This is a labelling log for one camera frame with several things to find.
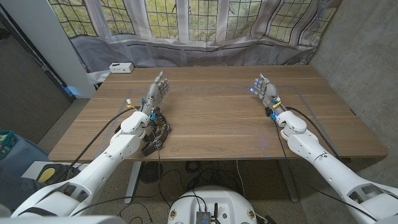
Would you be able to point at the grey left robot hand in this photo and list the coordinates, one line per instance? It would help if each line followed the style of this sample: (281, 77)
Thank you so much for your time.
(155, 93)

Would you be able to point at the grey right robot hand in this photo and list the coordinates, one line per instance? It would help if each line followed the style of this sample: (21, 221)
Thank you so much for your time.
(269, 91)

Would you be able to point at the black half-moon tambourine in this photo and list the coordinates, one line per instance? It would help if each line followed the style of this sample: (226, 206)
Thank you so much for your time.
(154, 146)

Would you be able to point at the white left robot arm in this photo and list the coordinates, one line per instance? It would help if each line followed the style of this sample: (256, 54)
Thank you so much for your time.
(93, 174)

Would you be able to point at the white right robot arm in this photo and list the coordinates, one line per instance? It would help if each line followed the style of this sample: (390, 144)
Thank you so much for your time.
(326, 168)

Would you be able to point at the white power strip box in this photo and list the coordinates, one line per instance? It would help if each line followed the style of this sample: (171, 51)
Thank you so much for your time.
(121, 68)

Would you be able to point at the printed window backdrop cloth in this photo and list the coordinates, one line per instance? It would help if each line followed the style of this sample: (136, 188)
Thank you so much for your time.
(202, 31)

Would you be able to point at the round black floor fan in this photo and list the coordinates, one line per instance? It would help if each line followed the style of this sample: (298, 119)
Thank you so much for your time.
(150, 171)

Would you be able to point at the white table leg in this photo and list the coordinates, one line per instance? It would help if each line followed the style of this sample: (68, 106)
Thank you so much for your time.
(133, 180)

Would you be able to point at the grey table leg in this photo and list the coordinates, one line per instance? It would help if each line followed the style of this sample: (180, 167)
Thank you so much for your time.
(289, 183)

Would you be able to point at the white robot torso base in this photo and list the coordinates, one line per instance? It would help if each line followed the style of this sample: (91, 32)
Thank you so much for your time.
(217, 199)

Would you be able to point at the small silver computer box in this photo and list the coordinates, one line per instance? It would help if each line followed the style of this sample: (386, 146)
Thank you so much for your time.
(202, 217)

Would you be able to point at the yellow black foot pedal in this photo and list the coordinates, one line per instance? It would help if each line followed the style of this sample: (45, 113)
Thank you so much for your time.
(46, 175)

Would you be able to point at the white pedal platform box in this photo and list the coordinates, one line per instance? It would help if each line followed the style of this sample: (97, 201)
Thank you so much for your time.
(31, 169)

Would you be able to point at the blue padded seat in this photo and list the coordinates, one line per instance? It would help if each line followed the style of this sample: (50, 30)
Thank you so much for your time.
(18, 168)

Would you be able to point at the teal plastic basket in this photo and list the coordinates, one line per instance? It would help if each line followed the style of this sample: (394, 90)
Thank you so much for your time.
(6, 141)

